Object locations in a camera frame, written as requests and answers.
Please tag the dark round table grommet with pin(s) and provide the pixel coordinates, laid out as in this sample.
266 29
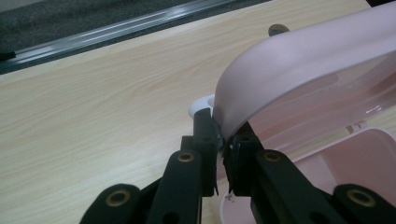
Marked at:
278 30

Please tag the aluminium floor rail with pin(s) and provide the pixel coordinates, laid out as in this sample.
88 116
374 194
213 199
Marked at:
102 34

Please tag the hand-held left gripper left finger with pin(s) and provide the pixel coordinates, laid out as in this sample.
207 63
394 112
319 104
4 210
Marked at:
208 161

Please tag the pink lunch box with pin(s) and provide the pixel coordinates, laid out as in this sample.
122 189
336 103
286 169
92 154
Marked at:
295 62

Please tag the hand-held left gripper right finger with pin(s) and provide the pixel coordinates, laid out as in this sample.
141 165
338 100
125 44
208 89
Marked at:
241 168

